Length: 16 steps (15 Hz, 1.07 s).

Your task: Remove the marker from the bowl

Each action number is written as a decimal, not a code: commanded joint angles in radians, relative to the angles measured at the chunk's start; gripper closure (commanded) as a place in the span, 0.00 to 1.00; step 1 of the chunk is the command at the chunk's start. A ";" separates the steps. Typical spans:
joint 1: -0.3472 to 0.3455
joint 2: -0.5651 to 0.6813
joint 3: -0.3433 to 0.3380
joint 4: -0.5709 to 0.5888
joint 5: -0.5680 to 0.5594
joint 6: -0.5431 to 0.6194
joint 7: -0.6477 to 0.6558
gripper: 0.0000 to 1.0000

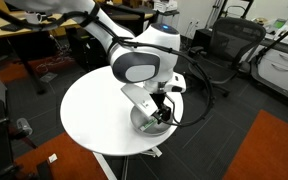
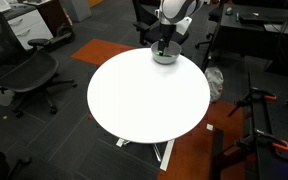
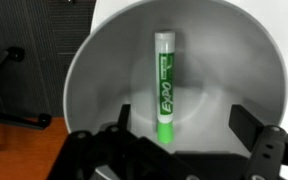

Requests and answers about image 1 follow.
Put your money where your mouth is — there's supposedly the black mesh office chair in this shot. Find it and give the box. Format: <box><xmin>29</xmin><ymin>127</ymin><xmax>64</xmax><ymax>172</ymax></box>
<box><xmin>180</xmin><ymin>17</ymin><xmax>268</xmax><ymax>98</ymax></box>

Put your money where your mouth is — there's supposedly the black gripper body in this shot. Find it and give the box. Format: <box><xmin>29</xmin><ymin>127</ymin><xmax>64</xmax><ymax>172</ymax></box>
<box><xmin>149</xmin><ymin>92</ymin><xmax>168</xmax><ymax>108</ymax></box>

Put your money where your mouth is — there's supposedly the white drawer cabinet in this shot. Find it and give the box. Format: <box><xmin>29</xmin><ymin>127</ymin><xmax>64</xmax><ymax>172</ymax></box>
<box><xmin>257</xmin><ymin>33</ymin><xmax>288</xmax><ymax>98</ymax></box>

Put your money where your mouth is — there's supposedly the white wall outlet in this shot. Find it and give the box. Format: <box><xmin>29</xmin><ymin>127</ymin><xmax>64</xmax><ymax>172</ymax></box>
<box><xmin>189</xmin><ymin>18</ymin><xmax>201</xmax><ymax>28</ymax></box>

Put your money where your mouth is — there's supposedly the black padded office chair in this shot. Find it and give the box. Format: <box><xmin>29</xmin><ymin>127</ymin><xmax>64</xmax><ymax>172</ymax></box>
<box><xmin>97</xmin><ymin>1</ymin><xmax>160</xmax><ymax>38</ymax></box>

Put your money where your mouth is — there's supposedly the white mug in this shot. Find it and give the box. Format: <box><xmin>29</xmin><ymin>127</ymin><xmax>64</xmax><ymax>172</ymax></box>
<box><xmin>25</xmin><ymin>10</ymin><xmax>44</xmax><ymax>25</ymax></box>

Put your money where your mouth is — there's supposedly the white printer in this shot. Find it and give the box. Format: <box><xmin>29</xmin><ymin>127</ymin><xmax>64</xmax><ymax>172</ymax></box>
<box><xmin>153</xmin><ymin>0</ymin><xmax>179</xmax><ymax>14</ymax></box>

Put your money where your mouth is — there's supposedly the white paper scrap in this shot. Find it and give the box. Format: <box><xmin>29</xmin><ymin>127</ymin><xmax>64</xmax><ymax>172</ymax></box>
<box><xmin>47</xmin><ymin>153</ymin><xmax>58</xmax><ymax>164</ymax></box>

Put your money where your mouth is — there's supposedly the grey bowl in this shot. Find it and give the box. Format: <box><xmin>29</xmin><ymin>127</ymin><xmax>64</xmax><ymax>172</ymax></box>
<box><xmin>130</xmin><ymin>105</ymin><xmax>174</xmax><ymax>137</ymax></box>

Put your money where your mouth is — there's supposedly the black keyboard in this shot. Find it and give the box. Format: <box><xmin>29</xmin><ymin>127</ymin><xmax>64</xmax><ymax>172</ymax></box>
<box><xmin>0</xmin><ymin>22</ymin><xmax>19</xmax><ymax>33</ymax></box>

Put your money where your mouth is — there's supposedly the black computer tower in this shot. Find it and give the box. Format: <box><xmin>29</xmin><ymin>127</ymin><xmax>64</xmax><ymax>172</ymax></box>
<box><xmin>65</xmin><ymin>27</ymin><xmax>112</xmax><ymax>73</ymax></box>

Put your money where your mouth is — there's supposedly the grey floor plate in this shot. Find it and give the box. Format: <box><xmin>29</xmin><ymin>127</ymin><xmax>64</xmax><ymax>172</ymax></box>
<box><xmin>39</xmin><ymin>71</ymin><xmax>58</xmax><ymax>83</ymax></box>

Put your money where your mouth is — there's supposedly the green desktop item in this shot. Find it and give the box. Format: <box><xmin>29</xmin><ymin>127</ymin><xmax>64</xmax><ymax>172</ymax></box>
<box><xmin>272</xmin><ymin>18</ymin><xmax>288</xmax><ymax>30</ymax></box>

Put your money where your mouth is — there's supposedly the grey wrist camera bar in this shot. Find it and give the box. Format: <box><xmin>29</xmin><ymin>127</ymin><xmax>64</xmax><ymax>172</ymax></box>
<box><xmin>121</xmin><ymin>83</ymin><xmax>158</xmax><ymax>118</ymax></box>

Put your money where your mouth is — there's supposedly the white table base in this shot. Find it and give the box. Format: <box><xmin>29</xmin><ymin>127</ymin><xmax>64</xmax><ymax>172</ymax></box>
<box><xmin>92</xmin><ymin>146</ymin><xmax>163</xmax><ymax>180</ymax></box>

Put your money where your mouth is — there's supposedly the black box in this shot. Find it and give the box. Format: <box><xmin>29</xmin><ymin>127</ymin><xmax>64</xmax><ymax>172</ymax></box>
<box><xmin>192</xmin><ymin>28</ymin><xmax>215</xmax><ymax>51</ymax></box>

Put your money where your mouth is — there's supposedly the black kick scooter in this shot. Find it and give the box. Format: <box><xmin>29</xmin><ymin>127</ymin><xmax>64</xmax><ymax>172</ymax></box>
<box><xmin>238</xmin><ymin>18</ymin><xmax>288</xmax><ymax>108</ymax></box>

